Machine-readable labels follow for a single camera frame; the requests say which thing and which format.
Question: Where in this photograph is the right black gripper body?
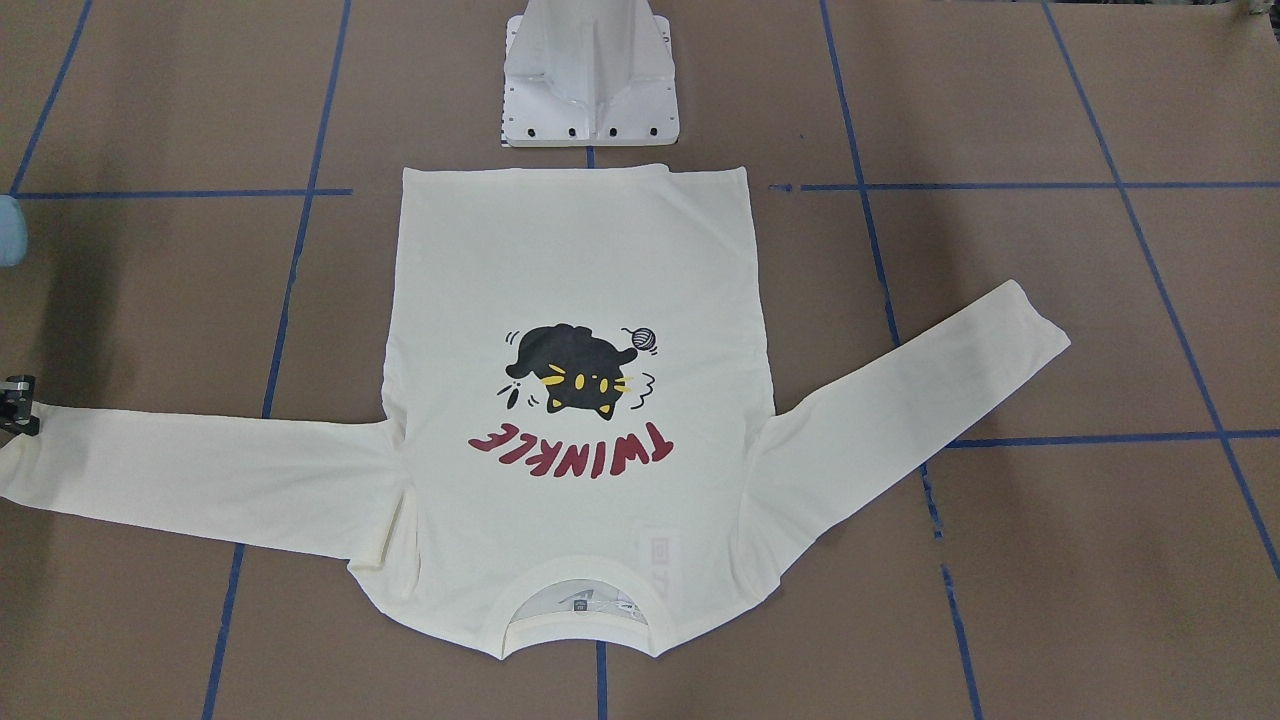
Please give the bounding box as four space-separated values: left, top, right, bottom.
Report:
1 375 41 436

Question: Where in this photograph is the cream long-sleeve cat shirt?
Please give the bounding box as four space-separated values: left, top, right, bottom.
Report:
3 164 1070 659

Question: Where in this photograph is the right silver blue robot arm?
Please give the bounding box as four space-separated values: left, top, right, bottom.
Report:
1 195 41 436

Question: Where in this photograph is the white camera pedestal column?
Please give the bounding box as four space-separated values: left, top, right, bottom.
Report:
500 1 681 149

